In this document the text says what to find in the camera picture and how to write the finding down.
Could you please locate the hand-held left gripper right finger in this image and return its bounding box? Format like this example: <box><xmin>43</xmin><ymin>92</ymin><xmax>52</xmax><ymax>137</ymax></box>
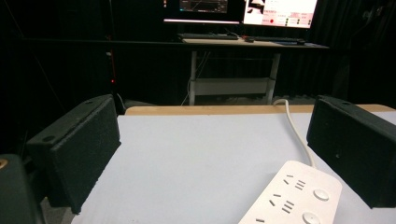
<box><xmin>306</xmin><ymin>94</ymin><xmax>396</xmax><ymax>209</ymax></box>

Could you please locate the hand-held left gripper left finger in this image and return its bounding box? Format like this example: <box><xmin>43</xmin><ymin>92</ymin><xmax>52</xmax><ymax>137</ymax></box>
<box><xmin>25</xmin><ymin>93</ymin><xmax>122</xmax><ymax>216</ymax></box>

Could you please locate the white power strip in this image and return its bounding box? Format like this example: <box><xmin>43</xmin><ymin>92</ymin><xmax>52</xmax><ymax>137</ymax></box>
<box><xmin>238</xmin><ymin>160</ymin><xmax>343</xmax><ymax>224</ymax></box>

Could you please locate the black keyboard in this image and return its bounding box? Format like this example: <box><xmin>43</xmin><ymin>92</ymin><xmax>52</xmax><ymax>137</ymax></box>
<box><xmin>248</xmin><ymin>35</ymin><xmax>306</xmax><ymax>46</ymax></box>
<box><xmin>177</xmin><ymin>32</ymin><xmax>240</xmax><ymax>41</ymax></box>

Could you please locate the white-legged computer desk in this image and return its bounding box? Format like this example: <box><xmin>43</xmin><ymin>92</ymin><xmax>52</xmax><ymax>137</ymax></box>
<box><xmin>181</xmin><ymin>37</ymin><xmax>331</xmax><ymax>106</ymax></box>

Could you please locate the bright-screen computer monitor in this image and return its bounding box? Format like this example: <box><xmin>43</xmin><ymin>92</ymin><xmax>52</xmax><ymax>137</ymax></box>
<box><xmin>242</xmin><ymin>0</ymin><xmax>319</xmax><ymax>30</ymax></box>

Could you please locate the dark-screen computer monitor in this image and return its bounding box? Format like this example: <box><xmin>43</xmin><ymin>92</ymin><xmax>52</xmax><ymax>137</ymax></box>
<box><xmin>163</xmin><ymin>0</ymin><xmax>244</xmax><ymax>25</ymax></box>

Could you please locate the white power strip cable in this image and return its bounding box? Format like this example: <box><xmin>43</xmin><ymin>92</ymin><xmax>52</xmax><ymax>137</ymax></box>
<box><xmin>273</xmin><ymin>98</ymin><xmax>316</xmax><ymax>168</ymax></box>

